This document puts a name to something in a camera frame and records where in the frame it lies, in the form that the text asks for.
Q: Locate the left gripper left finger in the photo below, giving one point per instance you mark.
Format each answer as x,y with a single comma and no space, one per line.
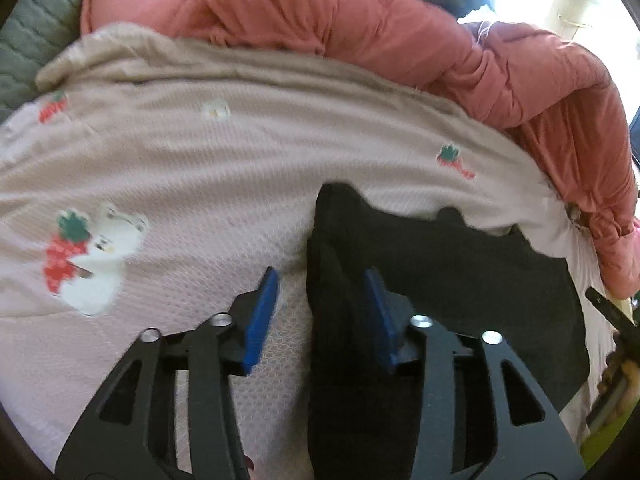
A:
166,411

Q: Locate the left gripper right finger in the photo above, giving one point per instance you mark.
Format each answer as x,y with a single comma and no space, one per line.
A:
483,414

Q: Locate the black garment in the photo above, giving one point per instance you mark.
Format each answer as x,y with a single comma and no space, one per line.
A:
363,421

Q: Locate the salmon pink duvet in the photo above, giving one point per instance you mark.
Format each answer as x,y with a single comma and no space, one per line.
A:
552,97

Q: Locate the pink patterned bed sheet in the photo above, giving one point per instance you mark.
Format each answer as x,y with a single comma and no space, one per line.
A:
155,179

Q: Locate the grey quilted headboard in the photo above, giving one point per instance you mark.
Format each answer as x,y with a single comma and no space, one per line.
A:
34,32

